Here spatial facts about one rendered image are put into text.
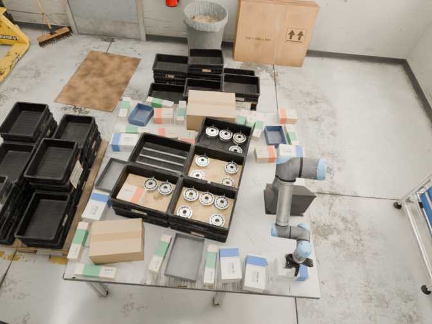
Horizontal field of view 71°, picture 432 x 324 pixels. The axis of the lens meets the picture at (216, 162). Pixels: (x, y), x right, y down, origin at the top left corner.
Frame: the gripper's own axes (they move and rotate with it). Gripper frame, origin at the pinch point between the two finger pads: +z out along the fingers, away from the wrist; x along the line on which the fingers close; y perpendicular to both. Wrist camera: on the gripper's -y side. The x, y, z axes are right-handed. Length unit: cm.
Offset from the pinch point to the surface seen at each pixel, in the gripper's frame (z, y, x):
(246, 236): 6.1, 28.2, -20.7
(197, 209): -7, 63, -32
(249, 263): -2.9, 28.0, 0.6
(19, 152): 37, 230, -97
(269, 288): 6.2, 14.2, 11.9
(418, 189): 42, -141, -96
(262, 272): -2.9, 19.7, 5.4
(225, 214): -7, 44, -30
